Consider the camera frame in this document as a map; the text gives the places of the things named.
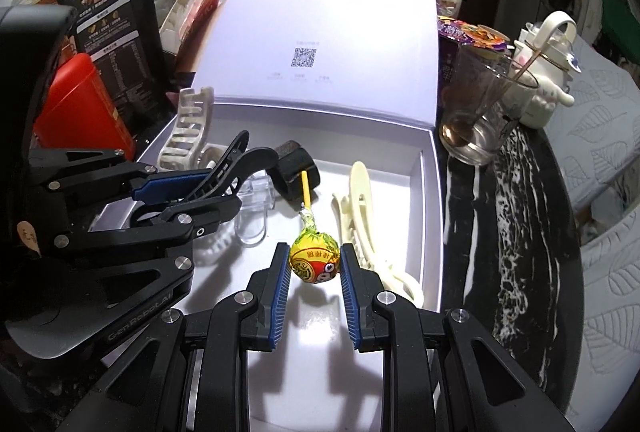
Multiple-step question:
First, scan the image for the white cartoon kettle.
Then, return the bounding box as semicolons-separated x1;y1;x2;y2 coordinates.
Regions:
514;11;582;129

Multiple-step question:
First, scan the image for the snack candy bag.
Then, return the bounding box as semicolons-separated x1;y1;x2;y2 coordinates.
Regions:
437;14;514;86

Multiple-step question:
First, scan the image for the near grey leaf cushion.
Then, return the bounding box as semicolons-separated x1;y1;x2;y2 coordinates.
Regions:
566;208;639;431

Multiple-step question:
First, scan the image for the black long hair clip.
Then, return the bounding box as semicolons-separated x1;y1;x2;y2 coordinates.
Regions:
183;130;250;201

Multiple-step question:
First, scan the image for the black ring hair tie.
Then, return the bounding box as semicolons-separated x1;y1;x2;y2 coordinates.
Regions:
273;139;321;204

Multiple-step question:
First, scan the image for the clear plastic hair clip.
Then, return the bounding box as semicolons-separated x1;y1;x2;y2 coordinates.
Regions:
234;171;276;247

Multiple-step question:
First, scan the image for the grey leaf cushion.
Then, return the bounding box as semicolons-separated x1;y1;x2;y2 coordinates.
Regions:
544;37;639;212
566;208;639;431

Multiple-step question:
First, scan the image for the black coffee bag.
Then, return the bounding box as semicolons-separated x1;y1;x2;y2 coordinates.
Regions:
58;0;172;134

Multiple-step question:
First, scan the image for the red canister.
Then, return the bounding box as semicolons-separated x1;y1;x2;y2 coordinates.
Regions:
34;53;136;159

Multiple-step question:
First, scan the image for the beige rectangular hair claw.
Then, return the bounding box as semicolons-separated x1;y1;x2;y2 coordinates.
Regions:
156;87;214;171

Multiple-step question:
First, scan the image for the clear glass cup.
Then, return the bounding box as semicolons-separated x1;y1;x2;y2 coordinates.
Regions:
438;44;539;166

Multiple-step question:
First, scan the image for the cream curved hair claw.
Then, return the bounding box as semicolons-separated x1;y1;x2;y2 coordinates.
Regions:
332;161;424;309

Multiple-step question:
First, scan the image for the far grey leaf cushion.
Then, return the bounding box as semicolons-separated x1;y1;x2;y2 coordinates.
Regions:
544;37;639;212

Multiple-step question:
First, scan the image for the lavender gift box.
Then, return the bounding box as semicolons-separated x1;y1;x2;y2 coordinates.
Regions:
98;0;446;432

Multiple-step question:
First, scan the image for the yellow green lollipop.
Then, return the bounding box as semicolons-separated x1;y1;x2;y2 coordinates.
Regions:
288;171;340;284

